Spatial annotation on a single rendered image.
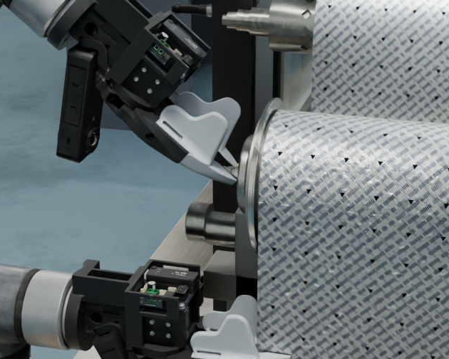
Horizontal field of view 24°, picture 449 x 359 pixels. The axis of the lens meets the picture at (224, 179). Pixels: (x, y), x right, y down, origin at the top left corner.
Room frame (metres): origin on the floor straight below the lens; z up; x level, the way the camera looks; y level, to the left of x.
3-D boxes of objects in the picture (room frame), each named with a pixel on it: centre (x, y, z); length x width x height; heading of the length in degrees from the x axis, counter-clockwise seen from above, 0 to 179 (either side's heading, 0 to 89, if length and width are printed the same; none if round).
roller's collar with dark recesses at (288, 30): (1.15, -0.09, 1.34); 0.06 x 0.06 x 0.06; 75
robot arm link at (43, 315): (0.90, 0.16, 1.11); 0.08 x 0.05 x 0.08; 165
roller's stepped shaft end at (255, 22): (1.17, -0.03, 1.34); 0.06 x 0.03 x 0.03; 75
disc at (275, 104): (0.90, -0.04, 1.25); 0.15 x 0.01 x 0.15; 165
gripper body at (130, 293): (0.87, 0.08, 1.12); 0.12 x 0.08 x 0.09; 75
